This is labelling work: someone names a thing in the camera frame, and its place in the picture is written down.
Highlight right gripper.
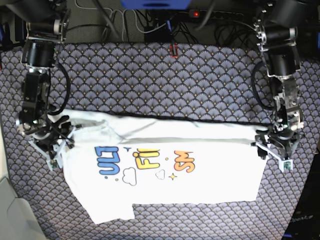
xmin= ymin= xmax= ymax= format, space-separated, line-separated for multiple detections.
xmin=16 ymin=115 xmax=83 ymax=169

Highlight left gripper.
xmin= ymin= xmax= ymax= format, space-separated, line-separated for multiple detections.
xmin=251 ymin=128 xmax=304 ymax=171

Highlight white printed T-shirt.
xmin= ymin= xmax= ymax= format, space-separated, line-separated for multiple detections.
xmin=62 ymin=110 xmax=267 ymax=224

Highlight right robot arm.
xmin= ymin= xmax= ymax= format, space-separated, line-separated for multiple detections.
xmin=1 ymin=0 xmax=76 ymax=170

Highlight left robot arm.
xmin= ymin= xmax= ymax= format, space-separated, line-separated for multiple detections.
xmin=59 ymin=0 xmax=320 ymax=171

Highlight patterned grey fan tablecloth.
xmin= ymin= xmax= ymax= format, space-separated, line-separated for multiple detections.
xmin=0 ymin=43 xmax=320 ymax=240

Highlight red black table clamp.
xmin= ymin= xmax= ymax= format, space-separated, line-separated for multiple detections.
xmin=169 ymin=43 xmax=179 ymax=59

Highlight blue box overhead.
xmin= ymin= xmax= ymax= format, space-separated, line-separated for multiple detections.
xmin=120 ymin=0 xmax=191 ymax=10

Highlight black power strip red light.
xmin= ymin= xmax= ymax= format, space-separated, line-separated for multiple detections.
xmin=187 ymin=9 xmax=245 ymax=21

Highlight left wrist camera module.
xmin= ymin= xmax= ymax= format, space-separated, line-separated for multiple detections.
xmin=278 ymin=159 xmax=293 ymax=172

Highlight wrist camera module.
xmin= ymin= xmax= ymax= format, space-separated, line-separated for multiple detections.
xmin=278 ymin=159 xmax=293 ymax=172
xmin=47 ymin=160 xmax=58 ymax=171

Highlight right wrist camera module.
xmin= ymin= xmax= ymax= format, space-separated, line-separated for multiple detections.
xmin=47 ymin=160 xmax=58 ymax=171

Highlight white cables behind table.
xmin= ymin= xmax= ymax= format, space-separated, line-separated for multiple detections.
xmin=74 ymin=0 xmax=168 ymax=42

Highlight black cable bundle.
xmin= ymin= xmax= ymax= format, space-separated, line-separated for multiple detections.
xmin=142 ymin=9 xmax=256 ymax=47

